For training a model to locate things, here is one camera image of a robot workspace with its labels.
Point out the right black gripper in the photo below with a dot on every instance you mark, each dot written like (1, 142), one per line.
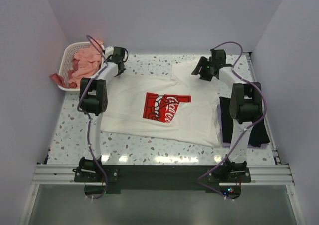
(203, 62)

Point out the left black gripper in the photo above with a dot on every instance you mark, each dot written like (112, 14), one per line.
(120, 73)

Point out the white t-shirt red print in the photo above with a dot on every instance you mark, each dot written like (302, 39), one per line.
(181, 107)

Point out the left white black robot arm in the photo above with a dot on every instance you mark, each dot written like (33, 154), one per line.
(93, 102)

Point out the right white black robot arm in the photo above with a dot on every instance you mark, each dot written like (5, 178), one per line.
(245, 109)

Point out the pink crumpled t-shirt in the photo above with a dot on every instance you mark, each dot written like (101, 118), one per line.
(85, 63)

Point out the white plastic laundry basket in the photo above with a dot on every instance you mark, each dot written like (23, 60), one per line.
(66, 63)

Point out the folded lavender t-shirt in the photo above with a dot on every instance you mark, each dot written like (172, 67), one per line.
(224, 144)

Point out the folded black t-shirt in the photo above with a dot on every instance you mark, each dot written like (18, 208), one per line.
(259, 135)

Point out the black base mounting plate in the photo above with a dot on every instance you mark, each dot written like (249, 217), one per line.
(159, 177)

